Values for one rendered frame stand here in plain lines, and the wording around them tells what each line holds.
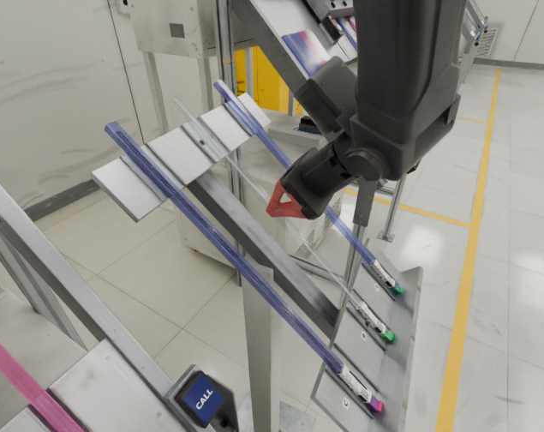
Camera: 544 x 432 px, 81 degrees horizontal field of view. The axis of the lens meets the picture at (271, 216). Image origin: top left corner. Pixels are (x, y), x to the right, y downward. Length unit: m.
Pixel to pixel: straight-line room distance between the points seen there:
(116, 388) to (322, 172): 0.35
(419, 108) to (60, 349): 0.74
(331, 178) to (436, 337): 1.27
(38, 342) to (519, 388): 1.53
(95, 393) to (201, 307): 1.13
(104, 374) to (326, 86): 0.40
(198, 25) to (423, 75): 0.98
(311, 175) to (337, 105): 0.10
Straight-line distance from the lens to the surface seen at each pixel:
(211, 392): 0.45
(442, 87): 0.27
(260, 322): 0.65
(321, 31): 1.27
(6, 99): 2.28
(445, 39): 0.24
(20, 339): 0.85
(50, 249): 0.45
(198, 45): 1.18
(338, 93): 0.34
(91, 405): 0.46
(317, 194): 0.41
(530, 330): 1.83
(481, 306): 1.80
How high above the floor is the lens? 1.20
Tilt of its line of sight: 36 degrees down
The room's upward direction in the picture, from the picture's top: straight up
